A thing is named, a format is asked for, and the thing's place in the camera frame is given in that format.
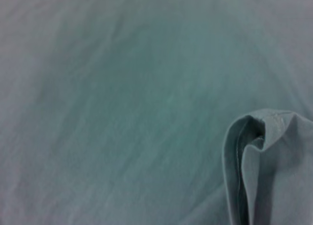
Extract blue teal t-shirt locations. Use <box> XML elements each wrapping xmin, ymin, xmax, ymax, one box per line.
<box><xmin>0</xmin><ymin>0</ymin><xmax>313</xmax><ymax>225</ymax></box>

